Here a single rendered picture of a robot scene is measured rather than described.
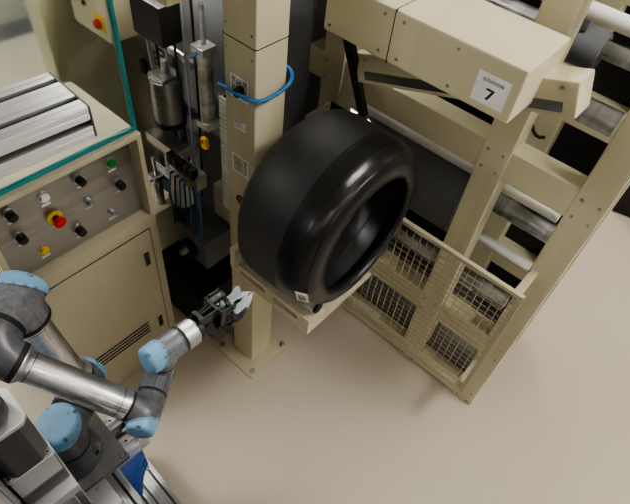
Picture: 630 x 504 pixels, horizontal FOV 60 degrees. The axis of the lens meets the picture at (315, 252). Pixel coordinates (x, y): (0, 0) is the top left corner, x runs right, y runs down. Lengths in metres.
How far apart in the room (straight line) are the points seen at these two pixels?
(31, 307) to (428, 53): 1.15
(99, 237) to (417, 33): 1.28
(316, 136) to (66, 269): 1.00
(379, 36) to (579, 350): 2.21
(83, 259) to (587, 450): 2.37
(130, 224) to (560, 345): 2.28
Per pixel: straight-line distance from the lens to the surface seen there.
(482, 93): 1.47
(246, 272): 1.98
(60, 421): 1.68
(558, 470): 2.89
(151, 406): 1.45
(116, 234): 2.09
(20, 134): 0.67
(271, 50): 1.58
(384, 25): 1.57
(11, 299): 1.41
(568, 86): 1.53
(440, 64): 1.50
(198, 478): 2.55
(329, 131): 1.55
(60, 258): 2.07
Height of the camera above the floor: 2.41
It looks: 49 degrees down
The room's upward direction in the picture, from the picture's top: 8 degrees clockwise
